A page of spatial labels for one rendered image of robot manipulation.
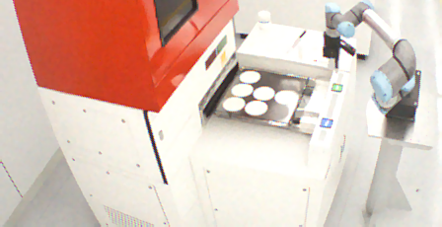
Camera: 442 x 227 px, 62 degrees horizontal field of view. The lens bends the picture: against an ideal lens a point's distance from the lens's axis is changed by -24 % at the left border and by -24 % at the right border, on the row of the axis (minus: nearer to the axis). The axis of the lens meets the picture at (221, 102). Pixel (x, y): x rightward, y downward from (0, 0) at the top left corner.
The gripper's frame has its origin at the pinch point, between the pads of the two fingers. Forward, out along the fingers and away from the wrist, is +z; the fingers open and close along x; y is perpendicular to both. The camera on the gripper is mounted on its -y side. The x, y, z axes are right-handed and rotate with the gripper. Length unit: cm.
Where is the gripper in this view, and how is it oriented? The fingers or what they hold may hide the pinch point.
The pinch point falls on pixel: (337, 71)
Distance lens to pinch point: 211.7
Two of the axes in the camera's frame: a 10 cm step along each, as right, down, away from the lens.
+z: 1.1, 7.8, 6.2
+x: -3.7, 6.1, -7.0
